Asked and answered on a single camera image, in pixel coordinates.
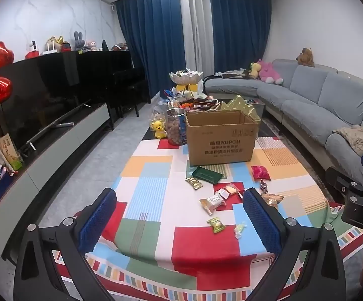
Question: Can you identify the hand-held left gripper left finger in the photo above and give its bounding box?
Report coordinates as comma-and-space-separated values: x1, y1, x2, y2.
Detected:
14, 187, 117, 301

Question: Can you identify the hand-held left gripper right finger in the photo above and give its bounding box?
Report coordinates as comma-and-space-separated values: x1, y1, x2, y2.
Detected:
242, 188, 346, 301

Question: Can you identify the small pale green candy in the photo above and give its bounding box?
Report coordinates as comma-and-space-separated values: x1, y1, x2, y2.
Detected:
234, 221, 248, 239

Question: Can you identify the golden brown snack packet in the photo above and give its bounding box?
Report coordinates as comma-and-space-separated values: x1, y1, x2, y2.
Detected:
261, 192, 285, 210

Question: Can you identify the light green snack packet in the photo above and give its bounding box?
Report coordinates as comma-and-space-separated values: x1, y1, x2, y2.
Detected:
207, 217, 226, 234

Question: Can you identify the pink snack packet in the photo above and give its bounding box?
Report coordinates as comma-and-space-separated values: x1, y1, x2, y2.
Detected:
251, 165, 272, 181

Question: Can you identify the white cake packet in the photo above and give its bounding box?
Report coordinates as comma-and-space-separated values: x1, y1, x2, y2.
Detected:
199, 194, 227, 215

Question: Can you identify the dark green snack packet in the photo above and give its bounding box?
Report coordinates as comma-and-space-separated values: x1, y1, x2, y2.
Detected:
191, 166, 224, 184

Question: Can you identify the gold foil snack packet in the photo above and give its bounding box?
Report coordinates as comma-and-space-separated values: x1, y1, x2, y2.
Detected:
185, 176, 204, 191

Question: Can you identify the brown cardboard box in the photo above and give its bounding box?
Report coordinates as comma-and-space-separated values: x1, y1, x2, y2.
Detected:
185, 110, 260, 167

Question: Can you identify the pile of assorted snacks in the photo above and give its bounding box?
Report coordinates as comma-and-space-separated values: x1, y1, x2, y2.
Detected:
169, 96, 219, 112

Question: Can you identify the beige jacket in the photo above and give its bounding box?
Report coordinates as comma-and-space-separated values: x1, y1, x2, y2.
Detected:
332, 124, 363, 160

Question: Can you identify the colourful patchwork tablecloth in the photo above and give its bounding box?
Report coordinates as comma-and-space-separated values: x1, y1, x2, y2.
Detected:
48, 136, 363, 301

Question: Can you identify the grey tv cabinet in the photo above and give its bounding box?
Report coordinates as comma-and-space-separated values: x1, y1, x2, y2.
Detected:
0, 102, 114, 258

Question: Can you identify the grey sectional sofa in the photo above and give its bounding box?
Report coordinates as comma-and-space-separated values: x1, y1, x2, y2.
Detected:
205, 58, 363, 189

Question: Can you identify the yellow bear toy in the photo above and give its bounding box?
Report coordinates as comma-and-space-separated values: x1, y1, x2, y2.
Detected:
150, 120, 167, 139

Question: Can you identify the gold lid cookie tub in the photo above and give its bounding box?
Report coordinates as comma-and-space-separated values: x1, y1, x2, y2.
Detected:
217, 95, 261, 123

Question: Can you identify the tan printed box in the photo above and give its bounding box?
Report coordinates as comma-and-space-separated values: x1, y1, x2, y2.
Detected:
0, 135, 19, 164

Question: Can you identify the clear jar of nuts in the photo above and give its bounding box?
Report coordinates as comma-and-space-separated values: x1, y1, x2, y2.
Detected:
166, 108, 188, 146

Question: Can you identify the clear plastic bag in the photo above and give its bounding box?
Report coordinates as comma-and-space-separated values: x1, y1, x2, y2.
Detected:
148, 103, 169, 132

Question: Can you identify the brown plush toy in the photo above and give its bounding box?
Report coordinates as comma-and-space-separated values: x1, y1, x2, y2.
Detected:
296, 48, 316, 68

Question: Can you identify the pink plush toy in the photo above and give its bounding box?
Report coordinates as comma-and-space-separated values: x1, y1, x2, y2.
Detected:
258, 59, 284, 85

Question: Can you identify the black television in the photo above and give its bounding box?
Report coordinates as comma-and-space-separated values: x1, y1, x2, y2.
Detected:
0, 53, 92, 160

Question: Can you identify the yellow plush toy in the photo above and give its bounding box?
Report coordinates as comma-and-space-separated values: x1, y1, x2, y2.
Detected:
248, 63, 262, 80

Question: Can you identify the white plastic bag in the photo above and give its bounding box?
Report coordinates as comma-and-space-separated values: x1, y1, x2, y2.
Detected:
191, 80, 207, 96

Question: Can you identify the black upright piano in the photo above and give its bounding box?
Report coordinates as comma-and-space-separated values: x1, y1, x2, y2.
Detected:
72, 50, 149, 129

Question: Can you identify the papers and bags clutter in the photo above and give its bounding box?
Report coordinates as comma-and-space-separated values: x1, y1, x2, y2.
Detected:
214, 68, 251, 79

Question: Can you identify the white tiered fruit bowl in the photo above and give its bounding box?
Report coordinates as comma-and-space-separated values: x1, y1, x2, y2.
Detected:
168, 69, 221, 113

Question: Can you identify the white router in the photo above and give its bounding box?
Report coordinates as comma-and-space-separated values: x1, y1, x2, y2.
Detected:
43, 42, 60, 55

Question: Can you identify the grey bunny plush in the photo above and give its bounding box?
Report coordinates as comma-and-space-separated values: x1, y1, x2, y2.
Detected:
73, 31, 86, 51

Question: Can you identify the blue curtain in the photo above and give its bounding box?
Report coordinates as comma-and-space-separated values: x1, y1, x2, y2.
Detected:
115, 0, 188, 96
209, 0, 273, 76

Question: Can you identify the white sheer curtain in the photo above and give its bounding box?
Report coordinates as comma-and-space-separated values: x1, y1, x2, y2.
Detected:
179, 0, 215, 77

